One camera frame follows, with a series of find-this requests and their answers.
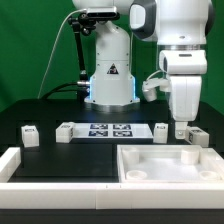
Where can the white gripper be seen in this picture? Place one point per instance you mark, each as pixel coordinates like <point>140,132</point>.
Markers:
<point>184,71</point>

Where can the white square tabletop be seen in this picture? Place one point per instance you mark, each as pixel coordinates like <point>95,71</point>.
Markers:
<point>169,164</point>

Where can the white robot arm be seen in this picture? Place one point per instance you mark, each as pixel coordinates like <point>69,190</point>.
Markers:
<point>179,27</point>

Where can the white tag base sheet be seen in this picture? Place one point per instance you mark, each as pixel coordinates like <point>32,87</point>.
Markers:
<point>112,131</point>

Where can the white U-shaped fence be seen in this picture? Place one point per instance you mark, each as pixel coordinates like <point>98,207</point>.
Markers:
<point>135,195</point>

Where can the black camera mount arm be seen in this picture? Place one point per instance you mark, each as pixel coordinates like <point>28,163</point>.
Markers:
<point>81,25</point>

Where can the black camera on mount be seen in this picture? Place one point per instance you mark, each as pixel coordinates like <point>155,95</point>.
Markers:
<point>103,13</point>

